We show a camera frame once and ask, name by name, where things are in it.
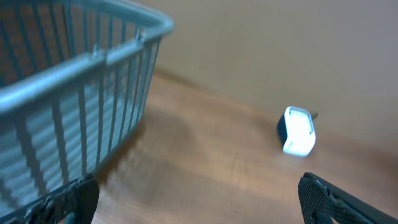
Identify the white barcode scanner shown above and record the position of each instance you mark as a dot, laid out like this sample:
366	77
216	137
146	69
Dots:
296	131

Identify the grey plastic mesh basket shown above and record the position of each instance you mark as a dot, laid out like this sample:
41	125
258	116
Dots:
75	76

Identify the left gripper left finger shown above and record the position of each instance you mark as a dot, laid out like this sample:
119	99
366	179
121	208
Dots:
75	202

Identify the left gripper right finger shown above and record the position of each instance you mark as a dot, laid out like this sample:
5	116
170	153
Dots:
323	202

